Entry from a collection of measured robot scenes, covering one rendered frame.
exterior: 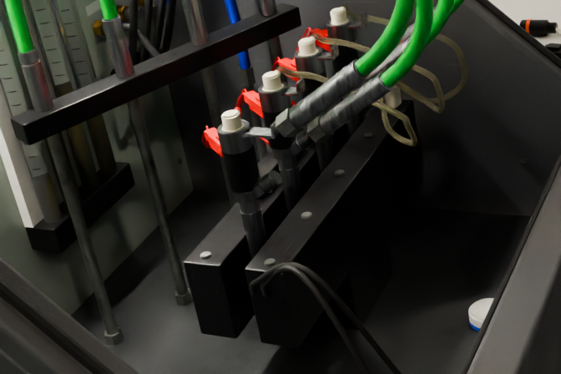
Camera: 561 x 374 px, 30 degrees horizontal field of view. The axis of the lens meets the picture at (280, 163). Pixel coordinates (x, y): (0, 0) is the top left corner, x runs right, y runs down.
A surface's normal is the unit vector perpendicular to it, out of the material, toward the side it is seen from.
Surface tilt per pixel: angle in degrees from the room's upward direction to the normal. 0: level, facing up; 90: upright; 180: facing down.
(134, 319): 0
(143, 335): 0
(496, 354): 0
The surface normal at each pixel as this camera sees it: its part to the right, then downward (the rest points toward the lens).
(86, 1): 0.89, 0.06
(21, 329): 0.47, -0.61
